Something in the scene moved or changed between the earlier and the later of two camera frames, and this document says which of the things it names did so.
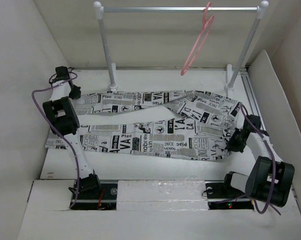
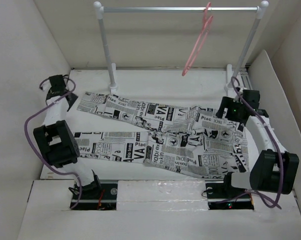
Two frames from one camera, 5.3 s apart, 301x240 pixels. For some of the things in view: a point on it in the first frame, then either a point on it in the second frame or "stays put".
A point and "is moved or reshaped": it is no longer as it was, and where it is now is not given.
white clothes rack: x=231 y=76 stays put
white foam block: x=161 y=195 stays put
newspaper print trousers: x=203 y=127 is moved or reshaped
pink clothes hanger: x=207 y=24 stays put
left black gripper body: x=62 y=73 -> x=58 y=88
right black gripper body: x=236 y=143 -> x=233 y=108
